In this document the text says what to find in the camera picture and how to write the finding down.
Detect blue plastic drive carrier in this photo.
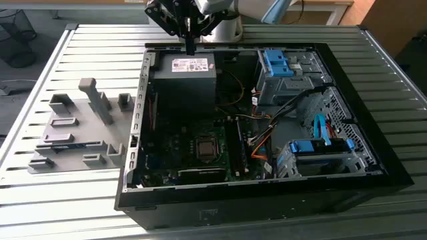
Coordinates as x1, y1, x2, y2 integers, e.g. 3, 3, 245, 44
262, 49, 295, 77

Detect black graphics card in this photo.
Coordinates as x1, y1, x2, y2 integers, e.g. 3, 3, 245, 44
177, 166, 229, 185

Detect multicolour power wires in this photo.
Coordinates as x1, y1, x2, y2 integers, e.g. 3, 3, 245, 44
235, 113, 273, 120

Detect thin yellow wire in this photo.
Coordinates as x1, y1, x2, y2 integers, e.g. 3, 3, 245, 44
215, 69, 247, 108

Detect black open PC case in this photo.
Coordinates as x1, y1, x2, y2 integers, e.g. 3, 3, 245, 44
114, 42, 416, 230

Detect black cable bundle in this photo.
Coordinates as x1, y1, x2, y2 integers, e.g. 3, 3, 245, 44
266, 86, 327, 128

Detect grey metal drive cage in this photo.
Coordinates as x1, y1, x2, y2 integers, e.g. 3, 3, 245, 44
255, 49, 334, 107

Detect orange wire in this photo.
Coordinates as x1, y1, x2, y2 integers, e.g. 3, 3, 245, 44
250, 136, 274, 160

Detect blue disk carrier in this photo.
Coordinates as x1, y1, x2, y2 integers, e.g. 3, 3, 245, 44
289, 139, 356, 154

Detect black RAM slot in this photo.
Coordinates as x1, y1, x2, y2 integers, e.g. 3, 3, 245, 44
226, 116, 241, 176

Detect white frame wooden desk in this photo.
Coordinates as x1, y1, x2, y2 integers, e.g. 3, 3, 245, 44
279, 0, 356, 26

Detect blue wire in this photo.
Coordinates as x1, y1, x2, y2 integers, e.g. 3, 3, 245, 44
314, 113, 333, 146

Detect dark RAM stick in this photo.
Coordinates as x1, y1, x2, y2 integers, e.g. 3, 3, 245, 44
235, 119, 251, 173

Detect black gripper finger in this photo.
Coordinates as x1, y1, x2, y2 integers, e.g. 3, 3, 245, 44
190, 11, 235, 56
143, 1, 191, 55

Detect green RAM stick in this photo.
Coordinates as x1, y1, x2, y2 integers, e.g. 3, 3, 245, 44
37, 141, 103, 151

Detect grey power supply unit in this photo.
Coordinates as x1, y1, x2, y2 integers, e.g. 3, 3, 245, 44
154, 52, 219, 119

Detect black mesh wastebasket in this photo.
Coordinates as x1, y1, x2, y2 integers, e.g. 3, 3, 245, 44
0, 9, 38, 69

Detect CPU socket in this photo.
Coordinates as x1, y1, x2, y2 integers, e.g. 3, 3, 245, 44
194, 134, 222, 163

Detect CPU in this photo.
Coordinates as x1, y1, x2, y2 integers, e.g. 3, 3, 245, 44
198, 140, 218, 156

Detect grey parts rack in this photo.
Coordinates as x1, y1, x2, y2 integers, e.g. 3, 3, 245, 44
26, 77, 135, 175

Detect green motherboard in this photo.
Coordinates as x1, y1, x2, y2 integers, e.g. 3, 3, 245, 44
139, 116, 270, 188

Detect grey metal disk bay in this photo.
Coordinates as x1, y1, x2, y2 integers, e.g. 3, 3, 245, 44
273, 138, 381, 179

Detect brown wooden cabinet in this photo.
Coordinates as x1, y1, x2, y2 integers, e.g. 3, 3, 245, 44
360, 0, 427, 58

